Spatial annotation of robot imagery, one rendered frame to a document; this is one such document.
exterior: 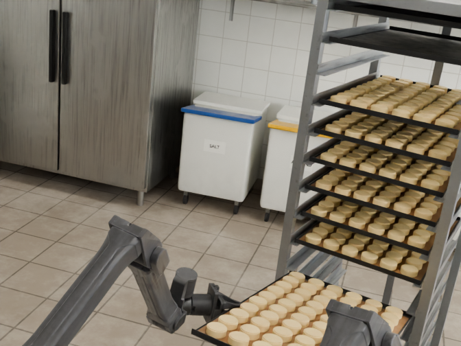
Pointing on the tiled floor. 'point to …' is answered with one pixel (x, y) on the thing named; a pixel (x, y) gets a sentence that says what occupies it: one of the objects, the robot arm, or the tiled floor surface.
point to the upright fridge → (97, 87)
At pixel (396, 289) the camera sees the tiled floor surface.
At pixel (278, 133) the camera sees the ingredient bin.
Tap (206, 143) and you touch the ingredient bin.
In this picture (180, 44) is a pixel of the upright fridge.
